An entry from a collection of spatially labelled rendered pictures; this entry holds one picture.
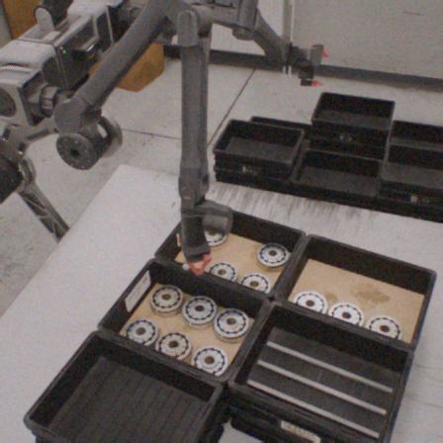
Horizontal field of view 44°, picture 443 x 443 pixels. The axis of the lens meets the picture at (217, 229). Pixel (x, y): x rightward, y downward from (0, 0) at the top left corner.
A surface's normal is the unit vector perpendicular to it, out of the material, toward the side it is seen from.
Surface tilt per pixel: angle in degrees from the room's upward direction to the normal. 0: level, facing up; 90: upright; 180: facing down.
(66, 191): 0
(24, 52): 0
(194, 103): 70
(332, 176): 0
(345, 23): 90
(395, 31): 90
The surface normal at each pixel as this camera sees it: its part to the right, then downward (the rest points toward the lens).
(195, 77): -0.27, 0.38
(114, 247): -0.04, -0.73
